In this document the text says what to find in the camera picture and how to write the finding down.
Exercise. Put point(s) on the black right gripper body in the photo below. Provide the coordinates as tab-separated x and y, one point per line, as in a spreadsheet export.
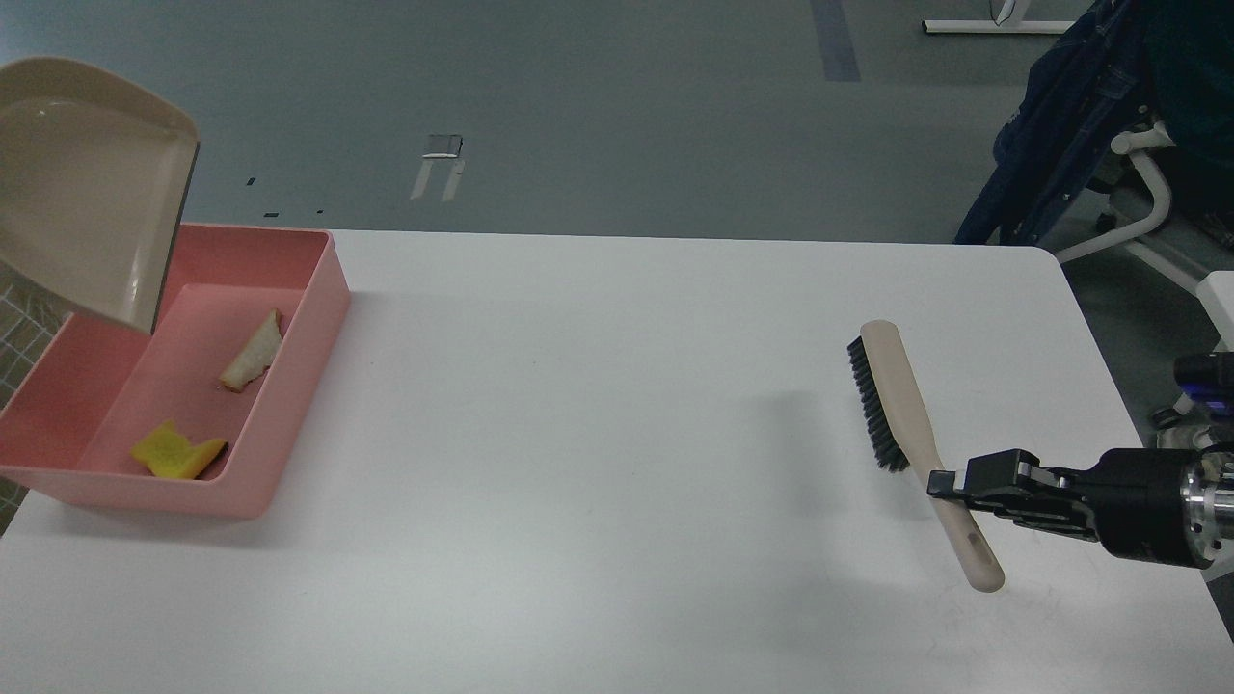
1163	506

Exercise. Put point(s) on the pink plastic bin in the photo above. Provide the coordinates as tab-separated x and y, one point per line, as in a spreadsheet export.
98	388

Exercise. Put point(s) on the beige checkered fabric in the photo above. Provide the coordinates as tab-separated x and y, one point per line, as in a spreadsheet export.
30	319

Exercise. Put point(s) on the yellow green sponge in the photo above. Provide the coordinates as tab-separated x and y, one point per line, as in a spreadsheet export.
168	454

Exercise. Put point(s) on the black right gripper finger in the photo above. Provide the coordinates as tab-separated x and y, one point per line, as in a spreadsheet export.
1014	486

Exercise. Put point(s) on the white bread slice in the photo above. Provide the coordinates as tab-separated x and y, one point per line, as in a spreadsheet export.
256	356

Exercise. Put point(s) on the white floor stand base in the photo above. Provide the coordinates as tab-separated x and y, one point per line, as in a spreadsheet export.
1007	18

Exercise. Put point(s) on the beige plastic dustpan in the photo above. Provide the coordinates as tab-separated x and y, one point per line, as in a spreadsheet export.
95	171

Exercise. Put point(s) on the white chair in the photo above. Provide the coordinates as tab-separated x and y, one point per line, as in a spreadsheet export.
1147	225

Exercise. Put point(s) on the beige hand brush black bristles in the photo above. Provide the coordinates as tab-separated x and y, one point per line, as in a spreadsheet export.
902	438

